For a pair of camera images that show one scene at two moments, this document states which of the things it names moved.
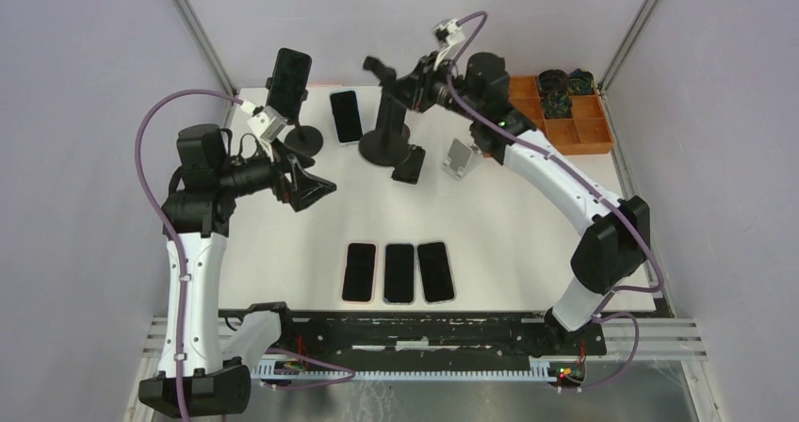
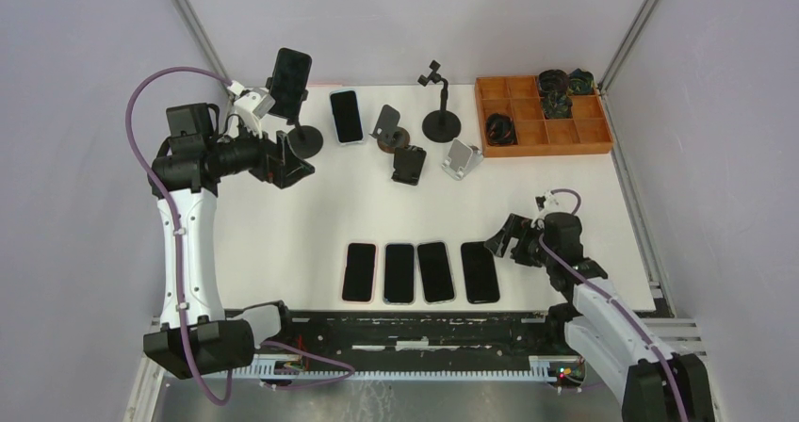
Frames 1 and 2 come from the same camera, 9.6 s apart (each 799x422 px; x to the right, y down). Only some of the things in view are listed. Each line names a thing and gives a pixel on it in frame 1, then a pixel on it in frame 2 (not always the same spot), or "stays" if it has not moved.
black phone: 347,116 stays
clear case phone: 399,278 stays
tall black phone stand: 387,144 to 442,125
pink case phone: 360,265 stays
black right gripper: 413,90 to 513,227
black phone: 436,274 stays
